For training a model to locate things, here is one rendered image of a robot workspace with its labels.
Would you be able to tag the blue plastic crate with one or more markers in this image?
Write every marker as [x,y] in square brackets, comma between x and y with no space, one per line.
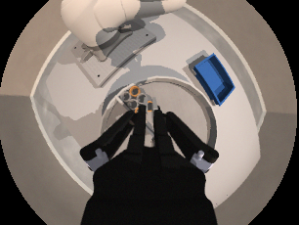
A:
[214,79]

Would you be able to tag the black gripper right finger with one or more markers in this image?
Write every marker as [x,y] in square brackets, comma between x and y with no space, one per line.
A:
[194,150]

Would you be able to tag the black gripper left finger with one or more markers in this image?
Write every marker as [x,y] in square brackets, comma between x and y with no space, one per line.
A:
[104,148]

